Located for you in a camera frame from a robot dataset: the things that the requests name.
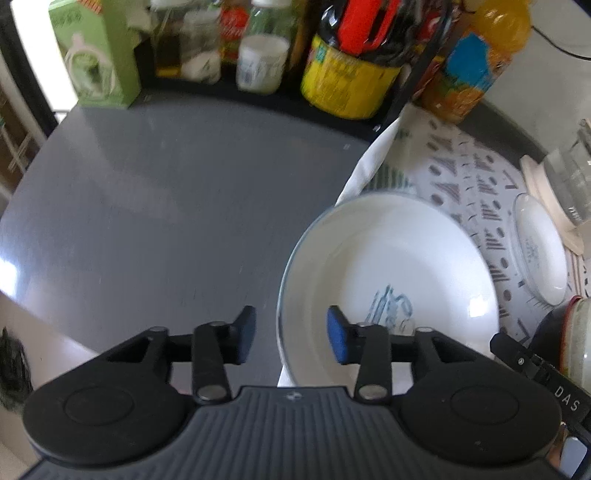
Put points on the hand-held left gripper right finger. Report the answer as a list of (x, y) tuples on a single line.
[(337, 337)]

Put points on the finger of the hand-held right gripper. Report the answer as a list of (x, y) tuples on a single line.
[(540, 374)]

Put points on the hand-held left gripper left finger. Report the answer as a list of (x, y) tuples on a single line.
[(244, 337)]

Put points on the red and black bowl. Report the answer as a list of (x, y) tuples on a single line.
[(549, 327)]

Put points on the large white bowl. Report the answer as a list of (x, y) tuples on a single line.
[(392, 258)]

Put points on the white plate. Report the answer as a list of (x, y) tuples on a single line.
[(540, 249)]

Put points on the patterned fringed table mat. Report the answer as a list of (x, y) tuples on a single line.
[(461, 152)]

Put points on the yellow label soy sauce bottle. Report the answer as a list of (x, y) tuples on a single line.
[(346, 78)]

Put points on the black spice rack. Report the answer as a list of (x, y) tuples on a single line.
[(406, 87)]

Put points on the glass jar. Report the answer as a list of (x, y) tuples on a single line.
[(198, 50)]

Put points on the orange soda bottle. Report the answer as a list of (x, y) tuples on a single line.
[(475, 69)]

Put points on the small red label bottle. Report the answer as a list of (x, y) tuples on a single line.
[(231, 23)]

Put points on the green carton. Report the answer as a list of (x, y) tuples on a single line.
[(97, 55)]

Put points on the red snack packet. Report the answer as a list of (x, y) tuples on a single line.
[(431, 18)]

